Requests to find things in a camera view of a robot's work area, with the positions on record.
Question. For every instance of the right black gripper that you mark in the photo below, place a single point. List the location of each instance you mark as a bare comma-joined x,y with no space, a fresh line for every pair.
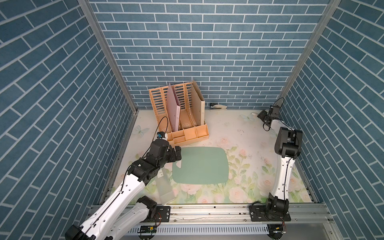
262,114

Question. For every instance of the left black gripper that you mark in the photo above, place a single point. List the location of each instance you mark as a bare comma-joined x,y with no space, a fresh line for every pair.
173,157

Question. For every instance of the green cutting board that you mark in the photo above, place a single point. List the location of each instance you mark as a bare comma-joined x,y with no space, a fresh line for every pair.
201,166

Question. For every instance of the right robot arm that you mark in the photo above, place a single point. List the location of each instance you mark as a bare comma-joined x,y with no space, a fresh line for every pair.
288,147

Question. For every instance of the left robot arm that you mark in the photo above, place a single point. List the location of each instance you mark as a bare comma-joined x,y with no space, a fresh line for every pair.
109,222

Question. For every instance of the left circuit board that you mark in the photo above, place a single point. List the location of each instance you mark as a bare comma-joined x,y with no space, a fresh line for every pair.
147,232

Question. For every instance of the circuit board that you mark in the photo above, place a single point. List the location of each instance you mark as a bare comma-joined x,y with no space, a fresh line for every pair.
147,232
275,231

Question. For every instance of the right circuit board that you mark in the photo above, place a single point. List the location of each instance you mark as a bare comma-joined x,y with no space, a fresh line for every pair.
275,231

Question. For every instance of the orange file organizer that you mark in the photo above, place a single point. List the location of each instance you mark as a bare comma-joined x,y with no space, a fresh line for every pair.
188,132

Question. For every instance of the pink folder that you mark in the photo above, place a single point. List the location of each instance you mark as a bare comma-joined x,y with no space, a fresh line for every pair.
173,108

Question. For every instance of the black white stapler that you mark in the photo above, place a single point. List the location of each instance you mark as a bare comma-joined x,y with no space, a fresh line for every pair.
216,106

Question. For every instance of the beige folder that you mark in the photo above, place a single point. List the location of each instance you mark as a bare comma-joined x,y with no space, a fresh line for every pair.
198,104

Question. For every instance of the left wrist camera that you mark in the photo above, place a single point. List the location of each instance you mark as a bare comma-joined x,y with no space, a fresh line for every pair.
162,136

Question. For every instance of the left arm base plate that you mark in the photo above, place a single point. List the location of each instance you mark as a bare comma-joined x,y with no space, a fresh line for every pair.
161,214

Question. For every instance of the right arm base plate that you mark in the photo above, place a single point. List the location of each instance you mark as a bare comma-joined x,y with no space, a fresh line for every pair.
262,213

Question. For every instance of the aluminium rail frame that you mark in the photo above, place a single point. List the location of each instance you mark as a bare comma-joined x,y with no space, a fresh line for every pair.
310,221

